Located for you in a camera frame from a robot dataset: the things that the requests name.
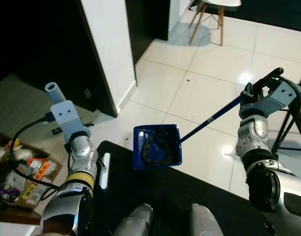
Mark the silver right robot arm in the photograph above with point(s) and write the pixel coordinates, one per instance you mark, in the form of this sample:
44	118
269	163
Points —
260	167

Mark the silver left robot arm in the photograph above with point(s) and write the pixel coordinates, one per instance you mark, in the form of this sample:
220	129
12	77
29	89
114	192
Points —
76	172

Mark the dark floor rug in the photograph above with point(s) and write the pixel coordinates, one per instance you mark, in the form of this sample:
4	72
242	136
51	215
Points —
273	12

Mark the black floor mat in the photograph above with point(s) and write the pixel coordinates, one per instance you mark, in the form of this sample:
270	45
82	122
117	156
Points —
179	196

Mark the black folding chair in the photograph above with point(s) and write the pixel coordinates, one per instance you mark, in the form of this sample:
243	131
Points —
287	132

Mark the cardboard box with packets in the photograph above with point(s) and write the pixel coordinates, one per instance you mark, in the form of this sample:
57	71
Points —
37	172

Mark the white chair with wooden legs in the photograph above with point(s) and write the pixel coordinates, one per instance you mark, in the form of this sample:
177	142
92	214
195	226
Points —
220	22

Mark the grey left robot leg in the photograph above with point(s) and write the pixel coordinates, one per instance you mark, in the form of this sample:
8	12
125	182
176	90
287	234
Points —
135	221

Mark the grey robot leg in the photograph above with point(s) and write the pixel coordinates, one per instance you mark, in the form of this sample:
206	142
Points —
135	221
206	221

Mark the grey right robot leg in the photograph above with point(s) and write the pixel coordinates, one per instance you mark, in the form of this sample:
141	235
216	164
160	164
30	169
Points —
206	221

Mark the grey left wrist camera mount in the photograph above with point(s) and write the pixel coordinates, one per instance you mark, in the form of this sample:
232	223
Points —
67	118

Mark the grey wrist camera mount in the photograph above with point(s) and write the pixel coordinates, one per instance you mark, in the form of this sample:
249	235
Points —
67	118
278	98

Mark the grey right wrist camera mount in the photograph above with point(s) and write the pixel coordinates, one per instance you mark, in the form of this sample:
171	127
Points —
278	98

